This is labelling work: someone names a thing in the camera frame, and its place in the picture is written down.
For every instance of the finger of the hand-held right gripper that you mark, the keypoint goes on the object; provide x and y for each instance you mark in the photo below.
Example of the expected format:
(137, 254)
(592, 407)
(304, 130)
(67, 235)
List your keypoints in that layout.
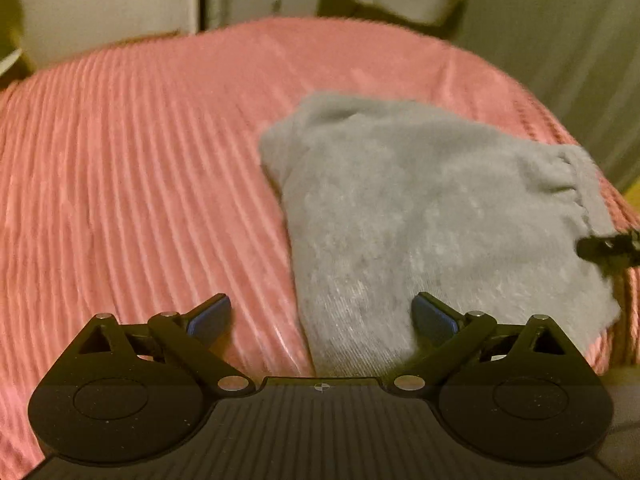
(607, 249)

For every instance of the pink ribbed blanket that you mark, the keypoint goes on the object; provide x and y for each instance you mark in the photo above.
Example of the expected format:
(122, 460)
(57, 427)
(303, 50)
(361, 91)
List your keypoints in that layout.
(125, 185)

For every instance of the grey pants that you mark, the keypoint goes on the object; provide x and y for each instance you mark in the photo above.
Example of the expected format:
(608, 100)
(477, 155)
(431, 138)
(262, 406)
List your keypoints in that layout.
(425, 200)

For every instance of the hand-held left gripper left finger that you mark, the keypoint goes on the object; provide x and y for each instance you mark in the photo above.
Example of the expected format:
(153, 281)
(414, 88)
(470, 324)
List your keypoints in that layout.
(212, 317)

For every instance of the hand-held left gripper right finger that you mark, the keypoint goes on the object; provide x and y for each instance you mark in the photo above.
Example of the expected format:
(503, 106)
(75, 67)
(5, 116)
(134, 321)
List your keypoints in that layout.
(432, 317)

